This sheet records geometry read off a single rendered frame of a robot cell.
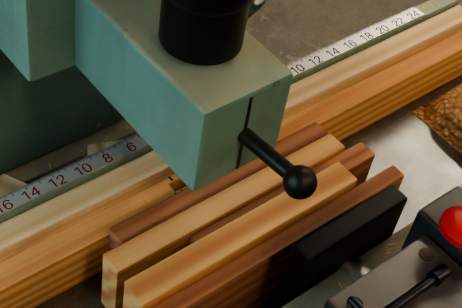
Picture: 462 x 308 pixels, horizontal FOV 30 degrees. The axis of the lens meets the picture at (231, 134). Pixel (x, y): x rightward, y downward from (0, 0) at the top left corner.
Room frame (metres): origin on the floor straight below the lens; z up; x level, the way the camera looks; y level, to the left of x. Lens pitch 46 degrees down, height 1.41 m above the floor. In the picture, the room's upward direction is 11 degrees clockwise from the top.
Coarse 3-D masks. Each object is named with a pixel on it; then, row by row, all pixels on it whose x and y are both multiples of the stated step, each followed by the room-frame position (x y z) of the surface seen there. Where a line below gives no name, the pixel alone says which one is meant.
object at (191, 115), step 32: (96, 0) 0.42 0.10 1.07; (128, 0) 0.43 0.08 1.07; (160, 0) 0.44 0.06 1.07; (96, 32) 0.42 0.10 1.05; (128, 32) 0.40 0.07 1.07; (96, 64) 0.42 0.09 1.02; (128, 64) 0.39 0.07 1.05; (160, 64) 0.38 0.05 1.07; (224, 64) 0.39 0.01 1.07; (256, 64) 0.39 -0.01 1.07; (128, 96) 0.39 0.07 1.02; (160, 96) 0.37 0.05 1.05; (192, 96) 0.35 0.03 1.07; (224, 96) 0.36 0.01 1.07; (256, 96) 0.37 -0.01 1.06; (160, 128) 0.37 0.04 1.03; (192, 128) 0.35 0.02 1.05; (224, 128) 0.35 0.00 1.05; (256, 128) 0.37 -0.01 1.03; (192, 160) 0.34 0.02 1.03; (224, 160) 0.36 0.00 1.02
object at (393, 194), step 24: (384, 192) 0.38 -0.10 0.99; (360, 216) 0.35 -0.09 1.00; (384, 216) 0.36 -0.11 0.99; (312, 240) 0.33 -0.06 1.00; (336, 240) 0.33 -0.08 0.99; (360, 240) 0.35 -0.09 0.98; (288, 264) 0.32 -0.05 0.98; (312, 264) 0.32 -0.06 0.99; (336, 264) 0.34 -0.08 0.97; (360, 264) 0.34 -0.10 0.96; (288, 288) 0.32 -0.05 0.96
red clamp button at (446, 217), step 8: (448, 208) 0.35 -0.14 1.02; (456, 208) 0.35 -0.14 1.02; (448, 216) 0.34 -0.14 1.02; (456, 216) 0.34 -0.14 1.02; (440, 224) 0.34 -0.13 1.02; (448, 224) 0.34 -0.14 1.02; (456, 224) 0.34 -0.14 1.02; (448, 232) 0.33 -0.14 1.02; (456, 232) 0.33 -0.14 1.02; (448, 240) 0.33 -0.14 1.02; (456, 240) 0.33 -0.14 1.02
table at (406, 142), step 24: (432, 96) 0.59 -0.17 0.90; (384, 120) 0.55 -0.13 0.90; (408, 120) 0.55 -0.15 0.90; (384, 144) 0.52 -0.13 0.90; (408, 144) 0.52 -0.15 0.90; (432, 144) 0.53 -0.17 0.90; (384, 168) 0.49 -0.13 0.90; (408, 168) 0.50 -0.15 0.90; (432, 168) 0.50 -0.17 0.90; (456, 168) 0.51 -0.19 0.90; (408, 192) 0.47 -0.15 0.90; (432, 192) 0.47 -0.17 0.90; (408, 216) 0.45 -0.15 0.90; (72, 288) 0.32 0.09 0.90; (96, 288) 0.33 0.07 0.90
